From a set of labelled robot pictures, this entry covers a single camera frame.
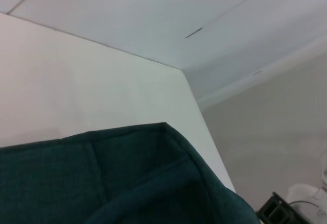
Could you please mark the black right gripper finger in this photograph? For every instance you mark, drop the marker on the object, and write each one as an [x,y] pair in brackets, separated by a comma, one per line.
[274,198]

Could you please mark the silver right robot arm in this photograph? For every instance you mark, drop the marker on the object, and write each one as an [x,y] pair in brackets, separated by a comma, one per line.
[304,192]

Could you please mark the dark teal insulated lunch bag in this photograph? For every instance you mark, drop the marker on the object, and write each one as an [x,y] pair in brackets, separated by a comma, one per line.
[102,183]

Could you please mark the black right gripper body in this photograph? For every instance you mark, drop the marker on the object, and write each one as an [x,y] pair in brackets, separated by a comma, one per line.
[291,215]

